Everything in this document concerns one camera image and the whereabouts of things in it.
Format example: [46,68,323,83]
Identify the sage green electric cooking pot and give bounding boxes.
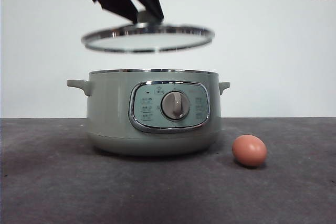
[66,69,232,156]

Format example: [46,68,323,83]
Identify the brown egg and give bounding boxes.
[232,134,268,168]

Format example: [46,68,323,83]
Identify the glass lid with green knob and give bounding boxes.
[80,9,216,54]

